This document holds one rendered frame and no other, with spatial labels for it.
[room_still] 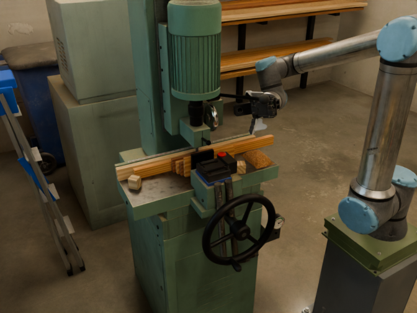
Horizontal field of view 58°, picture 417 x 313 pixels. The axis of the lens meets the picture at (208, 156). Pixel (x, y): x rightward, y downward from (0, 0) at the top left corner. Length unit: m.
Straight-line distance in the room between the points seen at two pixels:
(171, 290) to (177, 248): 0.22
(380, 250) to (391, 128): 0.54
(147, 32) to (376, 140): 0.87
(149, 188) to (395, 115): 0.84
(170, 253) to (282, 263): 1.04
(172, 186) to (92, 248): 1.25
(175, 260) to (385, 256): 0.80
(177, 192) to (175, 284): 0.44
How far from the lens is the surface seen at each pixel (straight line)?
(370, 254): 1.61
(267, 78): 1.57
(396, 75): 1.25
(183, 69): 1.28
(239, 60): 3.89
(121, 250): 2.47
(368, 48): 1.44
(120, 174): 1.42
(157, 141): 1.61
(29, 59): 2.99
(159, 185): 1.38
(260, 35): 4.51
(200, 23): 1.23
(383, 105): 1.28
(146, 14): 1.44
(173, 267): 1.55
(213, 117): 1.55
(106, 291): 2.27
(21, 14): 3.54
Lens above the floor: 1.67
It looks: 30 degrees down
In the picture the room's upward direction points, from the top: straight up
